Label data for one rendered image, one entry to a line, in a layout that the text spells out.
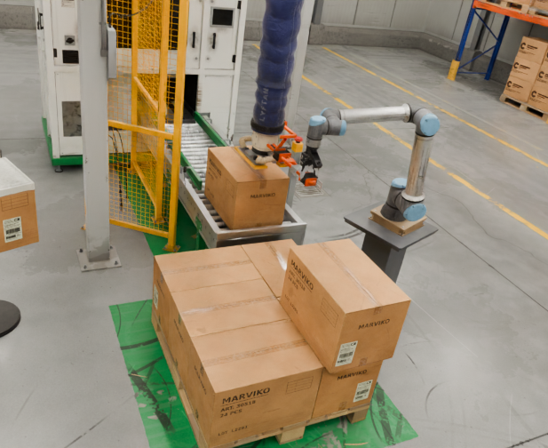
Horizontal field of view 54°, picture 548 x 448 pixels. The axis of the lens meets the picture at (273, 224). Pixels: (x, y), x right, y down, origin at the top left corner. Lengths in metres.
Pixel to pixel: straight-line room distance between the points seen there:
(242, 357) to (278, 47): 1.82
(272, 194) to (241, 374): 1.49
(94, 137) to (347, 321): 2.21
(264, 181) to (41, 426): 1.99
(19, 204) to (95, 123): 0.85
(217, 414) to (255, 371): 0.28
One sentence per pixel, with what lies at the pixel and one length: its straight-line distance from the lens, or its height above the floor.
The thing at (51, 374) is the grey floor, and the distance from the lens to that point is 3.60.
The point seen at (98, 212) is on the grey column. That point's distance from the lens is 4.23.
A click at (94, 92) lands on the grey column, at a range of 3.87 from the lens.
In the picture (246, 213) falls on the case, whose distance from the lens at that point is 3.82.
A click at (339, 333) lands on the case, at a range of 2.73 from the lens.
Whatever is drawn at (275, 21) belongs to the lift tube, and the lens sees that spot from 3.42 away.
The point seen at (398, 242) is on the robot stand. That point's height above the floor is 0.75.
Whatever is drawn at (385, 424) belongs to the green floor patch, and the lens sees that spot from 3.52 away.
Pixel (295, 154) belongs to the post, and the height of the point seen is 0.91.
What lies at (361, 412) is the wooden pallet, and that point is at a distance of 3.42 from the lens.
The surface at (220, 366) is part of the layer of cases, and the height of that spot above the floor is 0.54.
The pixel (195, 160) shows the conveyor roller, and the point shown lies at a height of 0.55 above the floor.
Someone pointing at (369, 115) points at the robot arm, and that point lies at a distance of 3.36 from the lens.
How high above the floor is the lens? 2.53
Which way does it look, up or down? 29 degrees down
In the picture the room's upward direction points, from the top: 9 degrees clockwise
